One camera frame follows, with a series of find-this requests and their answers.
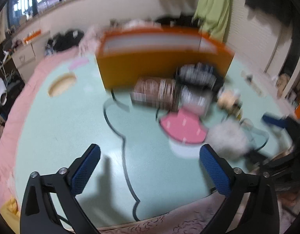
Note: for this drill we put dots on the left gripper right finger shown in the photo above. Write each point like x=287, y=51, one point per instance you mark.
x=250, y=204

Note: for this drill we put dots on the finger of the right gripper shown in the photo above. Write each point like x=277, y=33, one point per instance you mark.
x=275, y=121

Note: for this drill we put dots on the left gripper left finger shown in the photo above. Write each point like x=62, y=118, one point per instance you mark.
x=49, y=203

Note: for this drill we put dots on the cartoon figurine toy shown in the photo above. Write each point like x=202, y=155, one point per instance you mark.
x=229, y=101

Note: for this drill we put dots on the black pouch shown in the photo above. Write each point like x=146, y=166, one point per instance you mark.
x=201, y=76

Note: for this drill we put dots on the white fluffy fur ball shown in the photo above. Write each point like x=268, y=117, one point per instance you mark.
x=228, y=140

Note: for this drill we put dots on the clear plastic bag pink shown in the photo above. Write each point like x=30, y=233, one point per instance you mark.
x=195, y=100

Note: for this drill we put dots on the brown patterned card box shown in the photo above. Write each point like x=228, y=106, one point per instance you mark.
x=162, y=93

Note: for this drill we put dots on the green hanging cloth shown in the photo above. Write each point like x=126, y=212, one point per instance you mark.
x=213, y=17

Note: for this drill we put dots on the black clothes pile right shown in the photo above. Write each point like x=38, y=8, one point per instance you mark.
x=180, y=21

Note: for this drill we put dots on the black clothes pile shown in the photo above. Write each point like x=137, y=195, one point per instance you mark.
x=64, y=41
x=180, y=21

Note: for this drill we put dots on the white drawer cabinet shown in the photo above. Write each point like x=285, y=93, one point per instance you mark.
x=27, y=57

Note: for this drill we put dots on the pink floral quilt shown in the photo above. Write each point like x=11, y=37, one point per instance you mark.
x=92, y=38

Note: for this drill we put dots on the orange cardboard box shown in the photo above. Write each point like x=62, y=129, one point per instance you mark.
x=124, y=56

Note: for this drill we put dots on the black clothes pile left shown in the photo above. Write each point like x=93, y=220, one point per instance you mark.
x=64, y=41

